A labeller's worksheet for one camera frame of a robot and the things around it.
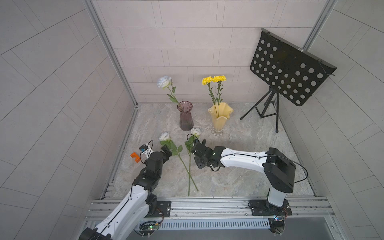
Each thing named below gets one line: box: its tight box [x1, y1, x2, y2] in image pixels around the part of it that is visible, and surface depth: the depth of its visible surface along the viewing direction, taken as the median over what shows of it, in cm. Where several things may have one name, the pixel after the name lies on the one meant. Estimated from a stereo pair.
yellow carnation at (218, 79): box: [212, 75, 227, 107], surface depth 84 cm
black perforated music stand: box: [240, 28, 337, 134], surface depth 77 cm
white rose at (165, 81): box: [157, 75, 183, 112], surface depth 81 cm
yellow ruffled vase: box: [208, 102, 234, 136], surface depth 90 cm
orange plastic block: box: [130, 152, 141, 164], surface depth 88 cm
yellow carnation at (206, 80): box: [201, 76, 218, 118], surface depth 84 cm
